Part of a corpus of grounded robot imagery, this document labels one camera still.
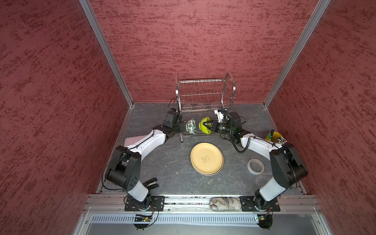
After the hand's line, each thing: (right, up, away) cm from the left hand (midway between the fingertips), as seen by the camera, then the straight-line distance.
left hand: (182, 127), depth 91 cm
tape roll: (+43, -26, -6) cm, 51 cm away
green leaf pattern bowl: (+6, +1, -2) cm, 6 cm away
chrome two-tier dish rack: (+14, +20, -3) cm, 25 cm away
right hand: (+12, +1, -7) cm, 14 cm away
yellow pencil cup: (+59, -6, -2) cm, 59 cm away
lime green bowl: (+14, 0, -7) cm, 16 cm away
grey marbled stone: (+23, -37, -20) cm, 48 cm away
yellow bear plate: (+16, -19, -4) cm, 25 cm away
